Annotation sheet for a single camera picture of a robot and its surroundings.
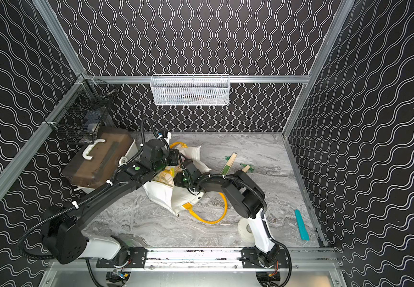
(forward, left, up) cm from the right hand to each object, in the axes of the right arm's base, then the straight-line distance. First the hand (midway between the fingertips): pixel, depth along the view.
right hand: (174, 180), depth 95 cm
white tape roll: (-24, -36, -4) cm, 43 cm away
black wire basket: (+26, +48, +25) cm, 60 cm away
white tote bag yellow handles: (-17, -5, +14) cm, 22 cm away
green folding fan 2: (+16, -32, -2) cm, 35 cm away
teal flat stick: (-21, -62, -4) cm, 66 cm away
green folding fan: (+10, -40, -3) cm, 42 cm away
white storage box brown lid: (+1, +37, +13) cm, 39 cm away
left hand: (+3, -5, +23) cm, 24 cm away
